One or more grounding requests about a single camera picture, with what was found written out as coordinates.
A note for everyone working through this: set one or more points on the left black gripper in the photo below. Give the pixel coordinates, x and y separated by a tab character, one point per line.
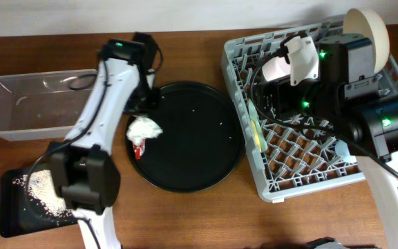
153	102

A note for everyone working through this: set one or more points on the white tissue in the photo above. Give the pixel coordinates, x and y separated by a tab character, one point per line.
142	128

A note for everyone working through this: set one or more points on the red snack wrapper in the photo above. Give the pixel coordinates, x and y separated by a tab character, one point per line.
139	149

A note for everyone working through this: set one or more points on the light blue plastic spoon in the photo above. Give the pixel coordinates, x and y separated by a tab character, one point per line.
253	115

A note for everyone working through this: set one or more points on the yellow plastic knife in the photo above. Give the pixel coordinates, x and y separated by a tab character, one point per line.
256	136

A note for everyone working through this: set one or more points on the small pink bowl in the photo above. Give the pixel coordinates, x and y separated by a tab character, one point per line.
275	68

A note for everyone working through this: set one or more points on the light blue cup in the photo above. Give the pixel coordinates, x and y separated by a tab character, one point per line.
341	149

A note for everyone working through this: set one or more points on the large beige bowl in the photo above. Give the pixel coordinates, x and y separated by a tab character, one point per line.
368	23

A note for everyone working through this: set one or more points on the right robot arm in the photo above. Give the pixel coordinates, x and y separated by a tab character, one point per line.
335	79

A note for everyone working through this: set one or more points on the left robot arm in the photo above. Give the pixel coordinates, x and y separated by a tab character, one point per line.
82	169

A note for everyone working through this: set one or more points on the grey dishwasher rack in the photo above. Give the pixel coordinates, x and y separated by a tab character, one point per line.
300	157

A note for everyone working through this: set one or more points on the round black serving tray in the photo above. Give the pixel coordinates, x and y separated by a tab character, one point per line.
201	140

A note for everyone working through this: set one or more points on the clear plastic bin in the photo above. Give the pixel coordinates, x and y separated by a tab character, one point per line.
42	105

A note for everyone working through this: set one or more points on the spilled rice grains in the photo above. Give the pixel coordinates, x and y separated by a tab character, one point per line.
41	194

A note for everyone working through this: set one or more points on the black rectangular tray bin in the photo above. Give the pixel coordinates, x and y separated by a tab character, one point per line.
15	218

